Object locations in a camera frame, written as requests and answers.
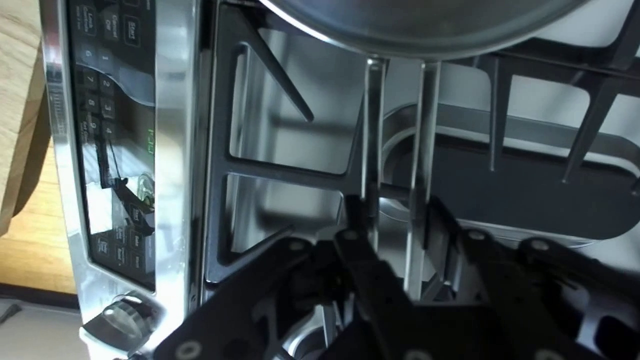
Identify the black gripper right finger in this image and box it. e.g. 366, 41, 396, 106
463, 230, 576, 360

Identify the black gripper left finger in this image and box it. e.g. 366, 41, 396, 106
336, 197, 429, 360

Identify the silver pot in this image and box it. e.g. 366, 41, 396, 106
259, 0, 592, 302

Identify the stainless steel gas stove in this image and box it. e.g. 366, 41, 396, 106
40, 0, 640, 360

